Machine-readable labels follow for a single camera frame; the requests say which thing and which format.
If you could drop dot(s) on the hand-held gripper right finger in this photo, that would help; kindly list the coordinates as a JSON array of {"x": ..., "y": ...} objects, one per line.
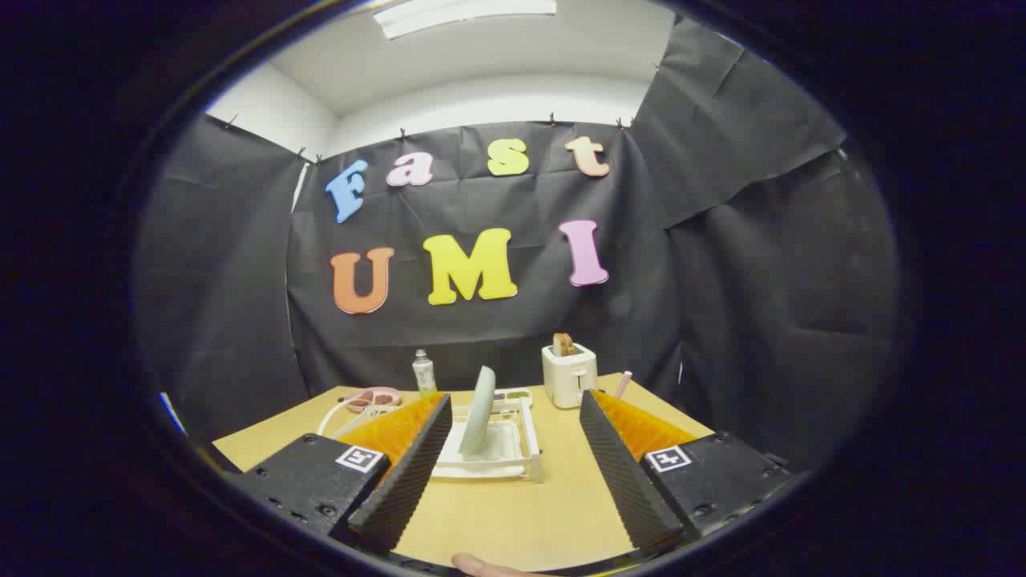
[{"x": 621, "y": 473}]

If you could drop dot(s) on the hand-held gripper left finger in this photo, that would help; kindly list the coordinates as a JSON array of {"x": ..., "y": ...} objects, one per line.
[{"x": 405, "y": 481}]

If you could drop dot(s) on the pale green plate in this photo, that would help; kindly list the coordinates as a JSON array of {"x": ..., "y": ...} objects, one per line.
[{"x": 479, "y": 413}]

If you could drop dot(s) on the small pink plate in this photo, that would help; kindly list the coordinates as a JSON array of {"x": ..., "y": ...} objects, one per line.
[{"x": 390, "y": 393}]

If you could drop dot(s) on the white divided seed dish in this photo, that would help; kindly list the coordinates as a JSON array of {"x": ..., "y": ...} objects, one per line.
[{"x": 513, "y": 396}]

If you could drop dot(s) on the clear bottle with green liquid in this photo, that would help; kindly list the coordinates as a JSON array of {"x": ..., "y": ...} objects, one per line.
[{"x": 423, "y": 377}]

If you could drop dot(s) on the white toaster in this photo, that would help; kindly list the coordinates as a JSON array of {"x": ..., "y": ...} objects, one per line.
[{"x": 569, "y": 381}]

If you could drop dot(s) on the brown bread slice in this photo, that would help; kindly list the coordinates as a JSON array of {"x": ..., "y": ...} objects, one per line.
[{"x": 563, "y": 344}]

